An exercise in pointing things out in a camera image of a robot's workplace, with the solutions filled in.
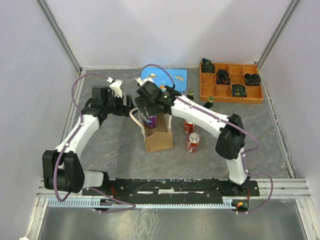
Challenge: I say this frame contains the burlap canvas tote bag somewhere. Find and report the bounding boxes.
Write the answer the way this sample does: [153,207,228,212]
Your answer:
[129,107,174,153]

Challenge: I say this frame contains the green glass bottle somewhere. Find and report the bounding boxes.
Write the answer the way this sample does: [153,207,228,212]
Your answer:
[186,89,195,101]
[203,96,215,112]

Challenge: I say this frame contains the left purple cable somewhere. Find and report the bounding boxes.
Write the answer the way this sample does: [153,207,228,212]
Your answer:
[53,73,137,214]

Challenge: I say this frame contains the dark rolled item bottom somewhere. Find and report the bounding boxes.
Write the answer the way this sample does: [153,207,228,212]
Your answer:
[231,84,247,98]

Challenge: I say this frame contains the aluminium frame rail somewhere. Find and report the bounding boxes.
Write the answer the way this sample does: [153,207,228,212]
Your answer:
[36,177,312,200]

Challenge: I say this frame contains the red cola can front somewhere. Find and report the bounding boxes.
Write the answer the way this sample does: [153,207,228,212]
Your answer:
[186,132,201,153]

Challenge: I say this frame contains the purple cable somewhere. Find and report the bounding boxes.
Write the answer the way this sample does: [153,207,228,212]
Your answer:
[53,73,137,214]
[138,63,274,214]

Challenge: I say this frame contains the green glass bottle left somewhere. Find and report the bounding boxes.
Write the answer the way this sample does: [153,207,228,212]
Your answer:
[186,89,195,101]

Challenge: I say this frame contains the red cola can rear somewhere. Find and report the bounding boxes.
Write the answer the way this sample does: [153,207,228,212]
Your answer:
[182,119,196,135]

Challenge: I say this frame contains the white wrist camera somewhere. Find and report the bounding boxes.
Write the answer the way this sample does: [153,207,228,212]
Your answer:
[106,77,123,98]
[135,76,154,87]

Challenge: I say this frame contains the dark rolled item top-left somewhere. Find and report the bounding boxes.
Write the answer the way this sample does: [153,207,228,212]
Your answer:
[201,58,215,74]

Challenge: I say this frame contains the dark rolled item right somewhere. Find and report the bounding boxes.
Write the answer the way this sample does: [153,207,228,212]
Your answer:
[244,73,261,86]

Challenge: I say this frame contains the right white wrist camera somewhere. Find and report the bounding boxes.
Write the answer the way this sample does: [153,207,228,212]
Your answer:
[135,76,154,87]

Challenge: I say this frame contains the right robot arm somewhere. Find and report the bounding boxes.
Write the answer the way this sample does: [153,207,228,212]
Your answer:
[135,77,250,196]

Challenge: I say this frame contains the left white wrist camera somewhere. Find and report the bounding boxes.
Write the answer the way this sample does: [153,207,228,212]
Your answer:
[106,77,123,98]

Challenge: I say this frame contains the purple soda can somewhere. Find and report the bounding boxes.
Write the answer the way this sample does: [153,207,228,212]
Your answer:
[143,115,157,129]

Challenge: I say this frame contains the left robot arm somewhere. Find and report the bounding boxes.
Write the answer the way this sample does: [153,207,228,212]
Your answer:
[42,80,134,195]

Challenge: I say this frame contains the green glass bottle right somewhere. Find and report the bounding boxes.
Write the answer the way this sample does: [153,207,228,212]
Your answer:
[203,96,215,112]

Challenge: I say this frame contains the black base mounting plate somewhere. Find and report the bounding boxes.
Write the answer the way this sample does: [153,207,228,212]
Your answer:
[96,178,260,205]

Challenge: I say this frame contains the dark rolled item middle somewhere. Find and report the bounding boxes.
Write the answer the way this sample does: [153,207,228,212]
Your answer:
[216,69,231,85]

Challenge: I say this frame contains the orange compartment tray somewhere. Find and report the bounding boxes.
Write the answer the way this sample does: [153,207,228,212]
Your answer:
[199,62,264,104]

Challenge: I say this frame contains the blue patterned folded cloth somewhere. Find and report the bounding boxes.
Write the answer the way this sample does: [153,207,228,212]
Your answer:
[141,66,188,93]

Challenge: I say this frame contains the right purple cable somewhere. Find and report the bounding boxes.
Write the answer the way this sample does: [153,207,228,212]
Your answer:
[138,63,274,214]

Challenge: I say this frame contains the red cola can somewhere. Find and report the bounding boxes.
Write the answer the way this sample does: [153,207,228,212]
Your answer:
[186,132,201,153]
[182,119,196,135]

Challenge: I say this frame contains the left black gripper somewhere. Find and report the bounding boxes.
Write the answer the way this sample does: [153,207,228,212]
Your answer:
[104,91,138,118]

